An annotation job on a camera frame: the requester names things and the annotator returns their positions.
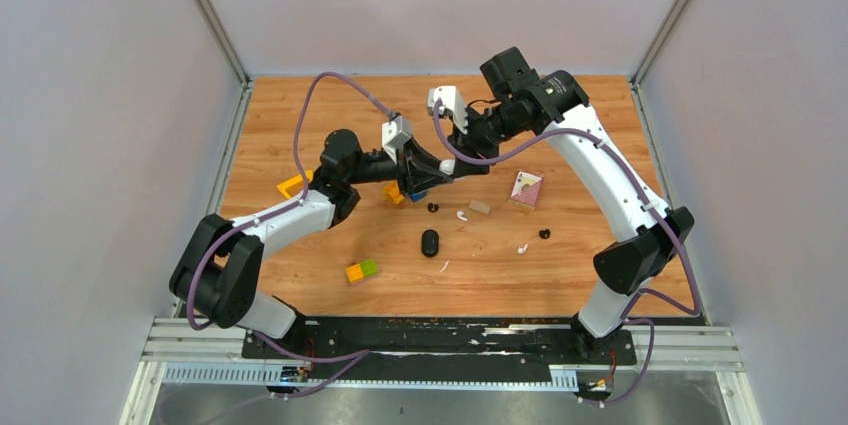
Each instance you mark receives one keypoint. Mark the pink card box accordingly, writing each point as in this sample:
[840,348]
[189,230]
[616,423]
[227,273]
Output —
[526,189]

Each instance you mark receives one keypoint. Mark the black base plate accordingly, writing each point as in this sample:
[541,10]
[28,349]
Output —
[451,349]

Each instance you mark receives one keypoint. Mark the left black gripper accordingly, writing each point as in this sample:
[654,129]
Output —
[417,170]

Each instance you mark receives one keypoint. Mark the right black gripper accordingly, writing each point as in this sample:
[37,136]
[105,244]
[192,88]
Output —
[467,146]

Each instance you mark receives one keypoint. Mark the yellow toy brick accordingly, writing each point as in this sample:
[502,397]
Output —
[393,194]

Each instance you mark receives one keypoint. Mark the small wooden block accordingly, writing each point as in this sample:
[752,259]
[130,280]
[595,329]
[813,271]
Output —
[480,207]

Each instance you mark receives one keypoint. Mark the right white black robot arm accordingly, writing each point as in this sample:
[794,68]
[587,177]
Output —
[530,108]

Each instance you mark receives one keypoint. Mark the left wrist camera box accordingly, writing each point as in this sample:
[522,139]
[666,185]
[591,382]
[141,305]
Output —
[395,133]

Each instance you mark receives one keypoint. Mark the orange green toy brick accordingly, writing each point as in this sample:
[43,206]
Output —
[361,271]

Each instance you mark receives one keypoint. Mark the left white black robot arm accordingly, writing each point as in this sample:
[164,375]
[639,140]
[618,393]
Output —
[218,272]

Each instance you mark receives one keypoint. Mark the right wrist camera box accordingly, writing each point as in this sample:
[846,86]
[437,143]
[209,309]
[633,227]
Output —
[452,106]

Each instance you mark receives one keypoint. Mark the orange triangular plastic piece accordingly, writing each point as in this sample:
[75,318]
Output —
[295,186]

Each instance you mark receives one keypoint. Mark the black oval case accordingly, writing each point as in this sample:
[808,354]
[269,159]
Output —
[430,243]

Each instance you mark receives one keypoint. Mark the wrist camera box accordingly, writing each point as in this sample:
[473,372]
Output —
[452,106]
[395,133]

